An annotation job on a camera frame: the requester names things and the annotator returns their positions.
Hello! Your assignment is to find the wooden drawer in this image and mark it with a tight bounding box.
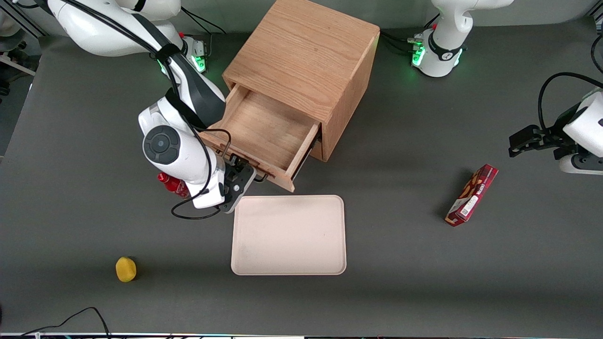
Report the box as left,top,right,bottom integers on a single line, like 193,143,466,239
198,84,323,193

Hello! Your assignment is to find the wooden drawer cabinet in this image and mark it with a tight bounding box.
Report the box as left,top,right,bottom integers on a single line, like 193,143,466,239
222,0,381,162

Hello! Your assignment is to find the red soda bottle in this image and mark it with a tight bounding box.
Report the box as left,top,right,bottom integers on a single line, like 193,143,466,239
157,172,191,199

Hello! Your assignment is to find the cream plastic tray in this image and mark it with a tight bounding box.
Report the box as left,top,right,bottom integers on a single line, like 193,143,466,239
231,195,347,276

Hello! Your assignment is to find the red tartan shortbread box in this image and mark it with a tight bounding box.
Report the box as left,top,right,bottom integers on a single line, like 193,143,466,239
445,164,499,227

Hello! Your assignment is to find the yellow lemon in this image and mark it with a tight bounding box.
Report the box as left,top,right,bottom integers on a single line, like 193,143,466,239
115,257,137,283

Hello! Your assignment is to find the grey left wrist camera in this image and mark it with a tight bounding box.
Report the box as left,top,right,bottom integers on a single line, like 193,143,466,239
559,153,603,176

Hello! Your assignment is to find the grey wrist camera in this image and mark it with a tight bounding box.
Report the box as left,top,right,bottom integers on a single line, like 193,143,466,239
219,162,257,215
559,153,603,176

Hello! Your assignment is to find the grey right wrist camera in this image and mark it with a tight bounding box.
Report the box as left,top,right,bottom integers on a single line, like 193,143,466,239
219,162,257,215

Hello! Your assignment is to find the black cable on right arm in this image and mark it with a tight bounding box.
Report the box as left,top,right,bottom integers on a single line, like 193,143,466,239
61,0,232,220

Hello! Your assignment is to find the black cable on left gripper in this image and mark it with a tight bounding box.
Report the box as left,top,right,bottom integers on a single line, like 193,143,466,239
538,72,603,133

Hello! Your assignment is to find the black cable at right base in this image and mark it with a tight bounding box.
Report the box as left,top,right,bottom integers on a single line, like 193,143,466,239
180,7,227,56

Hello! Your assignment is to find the black cable at base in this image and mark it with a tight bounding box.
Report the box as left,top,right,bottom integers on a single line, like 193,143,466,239
379,14,441,53
180,7,227,56

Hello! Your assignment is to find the black cable at left base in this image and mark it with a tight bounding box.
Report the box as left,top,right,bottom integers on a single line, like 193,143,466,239
379,14,441,53

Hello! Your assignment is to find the black cable at table edge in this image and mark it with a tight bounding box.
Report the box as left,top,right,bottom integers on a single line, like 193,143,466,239
19,307,112,339

